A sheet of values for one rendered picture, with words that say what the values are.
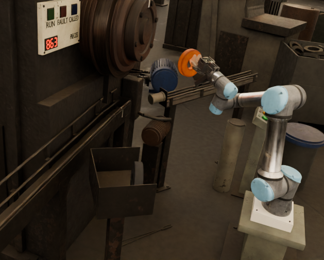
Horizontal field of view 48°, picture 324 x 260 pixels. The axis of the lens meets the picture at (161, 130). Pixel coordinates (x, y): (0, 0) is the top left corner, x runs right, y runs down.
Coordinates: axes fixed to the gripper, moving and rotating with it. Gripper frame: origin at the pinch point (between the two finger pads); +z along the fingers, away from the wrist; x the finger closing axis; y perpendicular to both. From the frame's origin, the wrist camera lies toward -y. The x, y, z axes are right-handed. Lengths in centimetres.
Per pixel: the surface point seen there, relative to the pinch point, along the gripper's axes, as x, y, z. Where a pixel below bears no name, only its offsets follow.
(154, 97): 16.2, -25.1, 1.5
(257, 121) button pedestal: -39, -26, -34
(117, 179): 70, -20, -50
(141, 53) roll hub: 41.3, 11.4, -8.0
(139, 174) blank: 72, -3, -63
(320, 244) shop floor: -54, -68, -103
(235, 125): -34, -35, -24
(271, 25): -192, -28, 89
